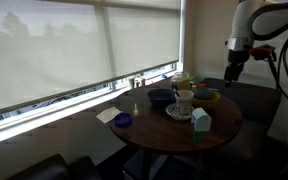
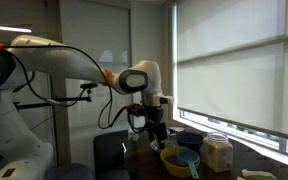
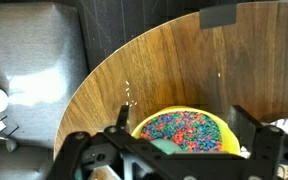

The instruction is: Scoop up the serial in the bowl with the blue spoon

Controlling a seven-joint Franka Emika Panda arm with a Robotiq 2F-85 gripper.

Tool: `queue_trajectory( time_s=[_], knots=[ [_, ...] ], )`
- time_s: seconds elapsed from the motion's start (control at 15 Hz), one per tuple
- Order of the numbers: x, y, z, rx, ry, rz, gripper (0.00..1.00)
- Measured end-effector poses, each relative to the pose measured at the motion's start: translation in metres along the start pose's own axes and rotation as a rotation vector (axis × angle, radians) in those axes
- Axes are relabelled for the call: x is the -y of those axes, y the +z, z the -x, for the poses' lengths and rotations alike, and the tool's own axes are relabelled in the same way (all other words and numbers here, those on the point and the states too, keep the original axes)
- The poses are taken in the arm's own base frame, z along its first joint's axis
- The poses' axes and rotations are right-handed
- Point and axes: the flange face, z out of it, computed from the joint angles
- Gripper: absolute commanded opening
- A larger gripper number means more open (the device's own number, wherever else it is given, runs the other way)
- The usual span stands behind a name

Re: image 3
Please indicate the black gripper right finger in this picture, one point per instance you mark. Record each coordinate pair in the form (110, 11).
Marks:
(267, 143)

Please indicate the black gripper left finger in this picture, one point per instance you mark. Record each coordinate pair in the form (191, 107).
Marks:
(84, 146)

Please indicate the yellow bowl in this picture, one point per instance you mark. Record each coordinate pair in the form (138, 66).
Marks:
(229, 136)

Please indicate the colourful cereal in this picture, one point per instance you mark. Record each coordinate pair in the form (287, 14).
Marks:
(184, 128)

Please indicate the dark grey sofa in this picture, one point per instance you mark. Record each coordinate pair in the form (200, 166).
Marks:
(34, 50)

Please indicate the round wooden table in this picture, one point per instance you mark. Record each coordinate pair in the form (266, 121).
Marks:
(184, 66)

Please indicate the black rectangular patch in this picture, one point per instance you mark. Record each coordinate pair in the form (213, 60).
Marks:
(217, 16)

